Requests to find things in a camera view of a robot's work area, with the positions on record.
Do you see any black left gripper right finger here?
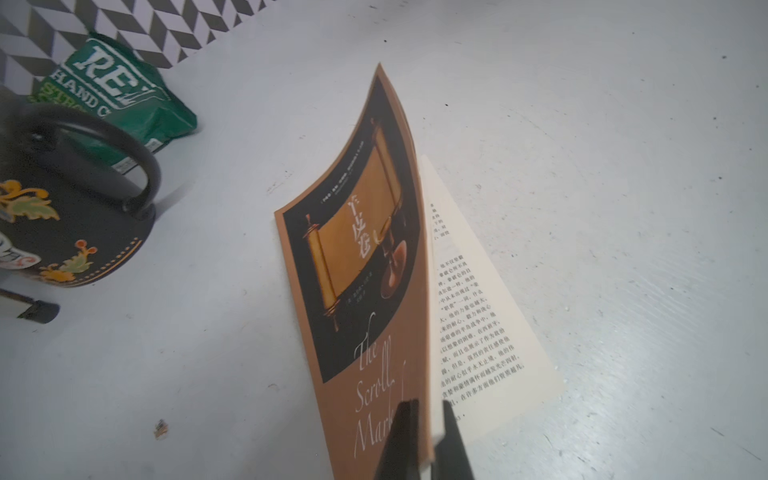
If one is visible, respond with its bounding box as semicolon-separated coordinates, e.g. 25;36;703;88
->
430;400;475;480

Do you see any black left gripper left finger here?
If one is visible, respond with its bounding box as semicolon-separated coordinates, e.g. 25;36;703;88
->
374;400;420;480

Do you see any brown black scroll book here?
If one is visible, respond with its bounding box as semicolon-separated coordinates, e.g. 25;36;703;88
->
275;69;563;479

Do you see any green snack bag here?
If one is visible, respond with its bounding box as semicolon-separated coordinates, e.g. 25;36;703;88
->
27;32;198;153

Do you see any silver wire dish rack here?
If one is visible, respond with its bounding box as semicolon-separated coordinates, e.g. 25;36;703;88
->
1;289;60;324

